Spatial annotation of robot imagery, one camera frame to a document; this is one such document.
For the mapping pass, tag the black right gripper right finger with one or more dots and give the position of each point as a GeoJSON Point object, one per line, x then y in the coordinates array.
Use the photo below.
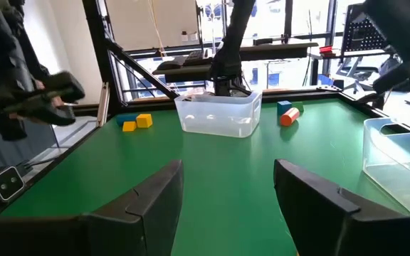
{"type": "Point", "coordinates": [315, 220]}

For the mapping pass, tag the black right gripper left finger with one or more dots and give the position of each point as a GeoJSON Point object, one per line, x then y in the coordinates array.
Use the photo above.
{"type": "Point", "coordinates": [148, 220]}

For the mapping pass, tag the small yellow cube block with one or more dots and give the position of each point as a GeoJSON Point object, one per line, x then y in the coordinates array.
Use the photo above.
{"type": "Point", "coordinates": [129, 126]}

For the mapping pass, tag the medium yellow cube block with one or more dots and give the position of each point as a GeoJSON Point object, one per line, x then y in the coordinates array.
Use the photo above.
{"type": "Point", "coordinates": [143, 121]}

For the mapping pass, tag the large blue block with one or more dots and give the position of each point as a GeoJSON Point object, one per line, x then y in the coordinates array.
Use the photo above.
{"type": "Point", "coordinates": [125, 118]}

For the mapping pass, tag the orange cylinder block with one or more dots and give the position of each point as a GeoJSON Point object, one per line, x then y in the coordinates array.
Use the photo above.
{"type": "Point", "coordinates": [289, 117]}

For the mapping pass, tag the medium green cube block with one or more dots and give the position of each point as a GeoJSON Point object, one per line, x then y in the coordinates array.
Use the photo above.
{"type": "Point", "coordinates": [298, 105]}

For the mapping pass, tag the medium blue cube block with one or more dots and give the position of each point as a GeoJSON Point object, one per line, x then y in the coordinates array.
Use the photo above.
{"type": "Point", "coordinates": [283, 106]}

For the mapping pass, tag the clear plastic bin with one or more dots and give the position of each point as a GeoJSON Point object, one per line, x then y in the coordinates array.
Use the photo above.
{"type": "Point", "coordinates": [219, 121]}
{"type": "Point", "coordinates": [397, 170]}

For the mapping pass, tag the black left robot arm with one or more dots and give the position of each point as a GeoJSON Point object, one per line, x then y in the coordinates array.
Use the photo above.
{"type": "Point", "coordinates": [231, 46]}

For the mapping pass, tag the green table mat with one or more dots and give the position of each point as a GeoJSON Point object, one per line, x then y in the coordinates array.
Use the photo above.
{"type": "Point", "coordinates": [226, 185]}

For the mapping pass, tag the keyboard desk shelf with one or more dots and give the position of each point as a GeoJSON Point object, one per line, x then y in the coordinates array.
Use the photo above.
{"type": "Point", "coordinates": [190, 73]}

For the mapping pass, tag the black computer mouse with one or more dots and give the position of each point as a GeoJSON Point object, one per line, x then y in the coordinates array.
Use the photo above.
{"type": "Point", "coordinates": [171, 64]}

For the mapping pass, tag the black handheld device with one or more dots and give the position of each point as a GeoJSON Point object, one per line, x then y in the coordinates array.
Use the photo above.
{"type": "Point", "coordinates": [61, 85]}

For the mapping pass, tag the black keyboard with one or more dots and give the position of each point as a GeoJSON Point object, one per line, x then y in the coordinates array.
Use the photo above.
{"type": "Point", "coordinates": [195, 57]}

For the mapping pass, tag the red object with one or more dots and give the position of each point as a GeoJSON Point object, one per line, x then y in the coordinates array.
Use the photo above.
{"type": "Point", "coordinates": [326, 49]}

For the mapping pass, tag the person's hand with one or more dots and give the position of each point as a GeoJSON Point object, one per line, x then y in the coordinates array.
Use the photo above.
{"type": "Point", "coordinates": [40, 85]}

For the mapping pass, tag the large office desk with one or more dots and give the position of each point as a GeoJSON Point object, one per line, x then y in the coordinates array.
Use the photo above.
{"type": "Point", "coordinates": [279, 51]}

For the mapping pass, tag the black perforated panel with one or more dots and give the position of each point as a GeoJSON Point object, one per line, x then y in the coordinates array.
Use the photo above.
{"type": "Point", "coordinates": [361, 35]}

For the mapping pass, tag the light metal bracket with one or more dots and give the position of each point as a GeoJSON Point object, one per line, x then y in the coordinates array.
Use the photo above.
{"type": "Point", "coordinates": [102, 105]}

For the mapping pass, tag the black depth camera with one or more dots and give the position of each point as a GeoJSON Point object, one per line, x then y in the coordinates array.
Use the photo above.
{"type": "Point", "coordinates": [5, 183]}

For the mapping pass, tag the black diagonal frame strut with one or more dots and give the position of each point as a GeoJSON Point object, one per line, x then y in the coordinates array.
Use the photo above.
{"type": "Point", "coordinates": [141, 69]}

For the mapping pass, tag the black frame post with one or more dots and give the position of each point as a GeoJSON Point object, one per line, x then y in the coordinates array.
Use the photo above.
{"type": "Point", "coordinates": [96, 53]}

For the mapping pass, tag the white wall box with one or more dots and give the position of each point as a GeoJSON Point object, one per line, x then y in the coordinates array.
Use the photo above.
{"type": "Point", "coordinates": [193, 36]}
{"type": "Point", "coordinates": [184, 36]}

